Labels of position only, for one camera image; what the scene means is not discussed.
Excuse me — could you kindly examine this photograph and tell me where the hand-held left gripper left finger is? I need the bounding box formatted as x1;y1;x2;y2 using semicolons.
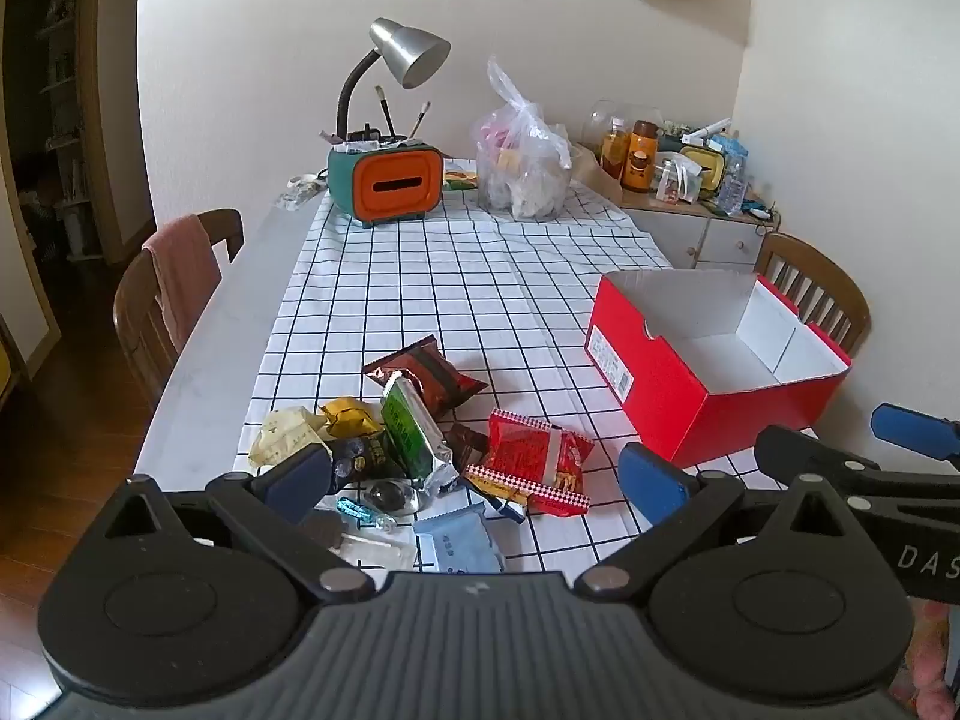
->
101;444;374;602

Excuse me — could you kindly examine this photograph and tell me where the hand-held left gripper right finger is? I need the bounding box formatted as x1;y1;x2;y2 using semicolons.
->
574;442;863;602

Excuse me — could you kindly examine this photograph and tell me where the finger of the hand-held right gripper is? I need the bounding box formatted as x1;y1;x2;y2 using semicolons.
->
870;403;960;464
754;424;960;516

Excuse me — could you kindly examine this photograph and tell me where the cream snack packet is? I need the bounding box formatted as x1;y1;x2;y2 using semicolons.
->
250;405;332;470

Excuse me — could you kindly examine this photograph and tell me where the small teal candy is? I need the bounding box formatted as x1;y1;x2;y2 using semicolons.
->
337;496;395;534

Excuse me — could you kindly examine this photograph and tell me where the black snack packet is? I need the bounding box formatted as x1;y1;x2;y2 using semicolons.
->
330;431;411;485

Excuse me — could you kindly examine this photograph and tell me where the yellow snack packet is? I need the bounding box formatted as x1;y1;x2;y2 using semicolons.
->
319;396;385;441

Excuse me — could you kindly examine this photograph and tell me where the red cardboard box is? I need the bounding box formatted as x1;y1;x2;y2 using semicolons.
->
585;268;854;470

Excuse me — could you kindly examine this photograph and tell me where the round clear-wrapped candy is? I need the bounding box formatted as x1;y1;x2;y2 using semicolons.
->
366;480;422;516

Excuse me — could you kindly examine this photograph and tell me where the clear packet with brown treat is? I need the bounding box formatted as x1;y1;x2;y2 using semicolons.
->
304;510;418;572

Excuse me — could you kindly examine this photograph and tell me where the green silver snack packet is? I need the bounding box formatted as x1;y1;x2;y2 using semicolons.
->
380;375;460;494

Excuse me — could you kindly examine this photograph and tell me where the red checkered snack packet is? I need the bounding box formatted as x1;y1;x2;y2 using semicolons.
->
463;409;596;518

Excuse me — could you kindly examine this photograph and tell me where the brown snack packet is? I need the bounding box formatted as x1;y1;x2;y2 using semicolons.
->
364;335;488;412

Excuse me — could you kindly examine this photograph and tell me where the light blue snack packet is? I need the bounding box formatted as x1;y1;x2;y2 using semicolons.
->
412;506;506;575

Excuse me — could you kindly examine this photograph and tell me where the small dark brown packet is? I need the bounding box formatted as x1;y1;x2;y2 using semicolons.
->
448;422;493;470

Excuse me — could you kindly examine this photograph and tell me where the person's right hand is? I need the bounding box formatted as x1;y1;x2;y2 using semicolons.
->
904;601;960;720

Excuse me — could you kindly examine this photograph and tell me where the small white blue sachet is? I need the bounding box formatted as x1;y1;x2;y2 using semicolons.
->
482;493;527;524

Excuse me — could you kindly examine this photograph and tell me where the slatted wooden chair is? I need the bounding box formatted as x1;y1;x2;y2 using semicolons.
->
754;232;873;358

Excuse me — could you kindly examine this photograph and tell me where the white wooden cabinet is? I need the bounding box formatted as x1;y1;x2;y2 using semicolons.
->
619;187;781;272

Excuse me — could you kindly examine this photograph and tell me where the pink cloth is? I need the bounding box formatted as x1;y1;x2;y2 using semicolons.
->
141;214;223;347

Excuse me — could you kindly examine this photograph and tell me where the checked tablecloth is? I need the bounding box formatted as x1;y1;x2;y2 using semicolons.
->
232;157;820;575

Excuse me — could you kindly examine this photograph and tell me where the clear water bottle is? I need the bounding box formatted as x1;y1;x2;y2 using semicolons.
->
716;150;752;215

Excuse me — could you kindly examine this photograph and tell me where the crumpled clear wrap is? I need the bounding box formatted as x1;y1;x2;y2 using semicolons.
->
274;174;325;212

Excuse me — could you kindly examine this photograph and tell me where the yellow lunch container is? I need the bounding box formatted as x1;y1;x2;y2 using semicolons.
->
679;146;729;200

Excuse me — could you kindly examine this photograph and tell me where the small clear gift bag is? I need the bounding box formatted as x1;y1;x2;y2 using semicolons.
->
657;152;710;205

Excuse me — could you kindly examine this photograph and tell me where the orange teal tissue box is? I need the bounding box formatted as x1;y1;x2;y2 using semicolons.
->
328;139;445;230

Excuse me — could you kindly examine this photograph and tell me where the brown cardboard piece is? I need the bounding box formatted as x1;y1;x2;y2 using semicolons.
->
574;142;625;205

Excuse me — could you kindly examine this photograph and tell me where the orange thermos flask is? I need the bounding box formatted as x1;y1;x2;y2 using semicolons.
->
621;120;662;193

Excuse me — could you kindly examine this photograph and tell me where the white tube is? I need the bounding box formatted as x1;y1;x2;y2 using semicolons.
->
682;118;733;148

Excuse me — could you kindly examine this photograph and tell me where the orange liquid bottle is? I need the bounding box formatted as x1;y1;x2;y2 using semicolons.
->
600;118;632;178

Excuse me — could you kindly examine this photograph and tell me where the clear plastic bag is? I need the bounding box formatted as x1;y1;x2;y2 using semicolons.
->
471;56;575;223

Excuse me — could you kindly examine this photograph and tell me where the clear glass jar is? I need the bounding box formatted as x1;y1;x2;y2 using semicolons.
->
585;97;665;152

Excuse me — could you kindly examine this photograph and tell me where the bookshelf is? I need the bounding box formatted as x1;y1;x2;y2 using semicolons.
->
37;0;102;265

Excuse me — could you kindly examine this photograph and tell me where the silver desk lamp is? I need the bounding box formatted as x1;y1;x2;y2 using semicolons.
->
336;17;451;141

